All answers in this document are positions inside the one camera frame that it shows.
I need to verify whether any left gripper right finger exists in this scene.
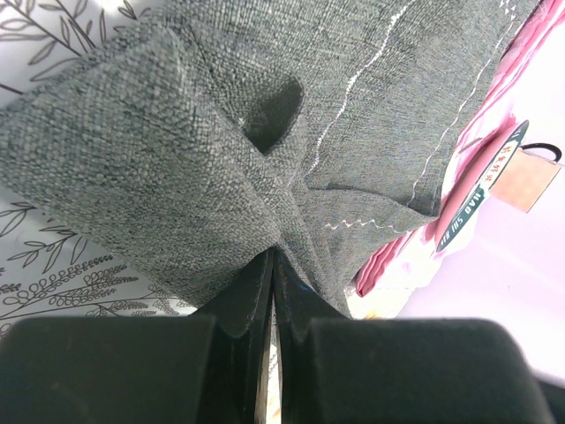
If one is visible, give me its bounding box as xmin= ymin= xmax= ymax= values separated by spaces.
xmin=273 ymin=253 xmax=559 ymax=423

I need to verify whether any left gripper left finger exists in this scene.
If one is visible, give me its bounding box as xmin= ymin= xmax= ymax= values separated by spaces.
xmin=1 ymin=251 xmax=273 ymax=423

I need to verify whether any grey cloth napkin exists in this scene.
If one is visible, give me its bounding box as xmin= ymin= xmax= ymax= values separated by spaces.
xmin=1 ymin=1 xmax=537 ymax=312

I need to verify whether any pink placemat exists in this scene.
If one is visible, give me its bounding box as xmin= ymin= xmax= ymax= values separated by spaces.
xmin=356 ymin=0 xmax=564 ymax=299

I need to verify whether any cream mug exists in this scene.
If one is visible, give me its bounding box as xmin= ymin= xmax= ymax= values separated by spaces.
xmin=490 ymin=143 xmax=562 ymax=214

